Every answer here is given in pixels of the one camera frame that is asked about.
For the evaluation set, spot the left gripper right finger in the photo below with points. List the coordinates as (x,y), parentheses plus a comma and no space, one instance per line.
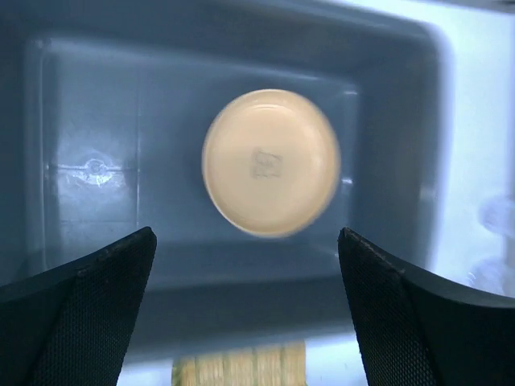
(414,327)

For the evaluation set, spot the tan plate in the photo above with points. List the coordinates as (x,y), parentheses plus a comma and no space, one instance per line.
(271,162)

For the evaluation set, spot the grey plastic bin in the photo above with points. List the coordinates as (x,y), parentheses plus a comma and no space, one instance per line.
(104,109)

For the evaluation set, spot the woven bamboo tray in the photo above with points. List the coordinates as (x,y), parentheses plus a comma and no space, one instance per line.
(280,364)

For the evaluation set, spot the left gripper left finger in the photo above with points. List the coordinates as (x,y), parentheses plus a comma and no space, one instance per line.
(72,325)

